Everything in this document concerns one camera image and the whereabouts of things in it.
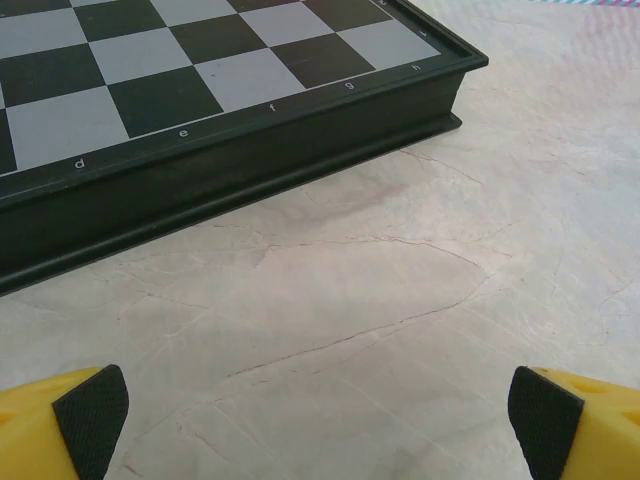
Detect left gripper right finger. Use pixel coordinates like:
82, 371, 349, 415
507, 365, 640, 480

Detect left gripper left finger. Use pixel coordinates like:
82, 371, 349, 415
0, 363, 130, 480

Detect black folding chess board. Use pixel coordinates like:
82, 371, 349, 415
0, 0, 490, 297

